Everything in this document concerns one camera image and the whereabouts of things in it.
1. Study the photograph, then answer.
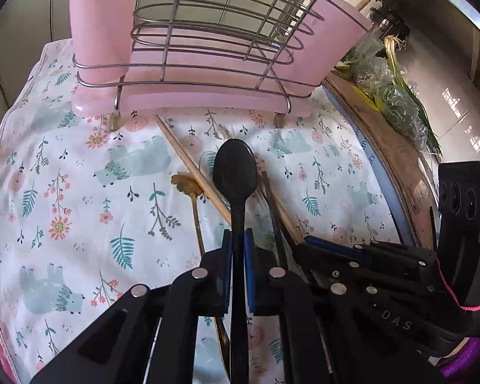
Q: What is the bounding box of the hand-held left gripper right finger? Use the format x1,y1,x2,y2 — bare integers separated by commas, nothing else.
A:
244,229,444,384

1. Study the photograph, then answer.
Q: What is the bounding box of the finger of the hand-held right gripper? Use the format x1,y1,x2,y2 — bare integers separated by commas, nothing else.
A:
298,246,480,355
304,236,441,273

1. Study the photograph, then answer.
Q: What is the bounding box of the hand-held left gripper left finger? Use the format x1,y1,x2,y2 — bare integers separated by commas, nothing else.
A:
30,230,233,384

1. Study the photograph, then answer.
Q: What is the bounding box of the black chopstick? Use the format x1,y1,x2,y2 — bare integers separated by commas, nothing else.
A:
261,171,287,267

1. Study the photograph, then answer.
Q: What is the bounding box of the black plastic spoon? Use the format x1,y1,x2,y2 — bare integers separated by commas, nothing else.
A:
213,139,259,384

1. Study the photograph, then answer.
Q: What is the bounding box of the wide pink utensil cup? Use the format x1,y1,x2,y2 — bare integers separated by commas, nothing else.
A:
282,0,372,89

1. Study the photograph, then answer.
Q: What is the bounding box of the metal wire utensil rack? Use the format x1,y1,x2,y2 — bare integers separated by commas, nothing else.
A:
72,0,358,131

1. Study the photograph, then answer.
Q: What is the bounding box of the tall pink utensil cup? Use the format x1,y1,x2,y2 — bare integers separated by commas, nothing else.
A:
70,0,141,83

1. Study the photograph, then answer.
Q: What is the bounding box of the amber flower-shaped spoon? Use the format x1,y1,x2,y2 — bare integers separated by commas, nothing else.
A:
171,173,230,356

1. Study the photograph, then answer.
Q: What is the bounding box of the clear plastic spoon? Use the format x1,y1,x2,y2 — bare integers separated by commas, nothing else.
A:
198,150,220,185

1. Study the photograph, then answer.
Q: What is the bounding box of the plastic bag of greens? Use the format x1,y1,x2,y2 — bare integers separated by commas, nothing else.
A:
336,36,428,145

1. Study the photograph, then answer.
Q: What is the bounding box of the floral printed cloth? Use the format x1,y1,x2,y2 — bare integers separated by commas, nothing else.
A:
0,38,409,384

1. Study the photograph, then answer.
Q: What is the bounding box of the pink drip tray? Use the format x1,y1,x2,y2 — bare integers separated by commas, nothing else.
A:
71,46,316,117

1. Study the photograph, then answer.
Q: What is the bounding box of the green onion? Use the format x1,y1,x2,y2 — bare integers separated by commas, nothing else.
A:
384,36,443,156

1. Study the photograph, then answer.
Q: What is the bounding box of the black lidded jar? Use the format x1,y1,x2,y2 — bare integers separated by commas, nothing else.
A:
368,6,411,43

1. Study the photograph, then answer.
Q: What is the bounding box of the pink cord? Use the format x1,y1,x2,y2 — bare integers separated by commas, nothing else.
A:
435,259,480,312

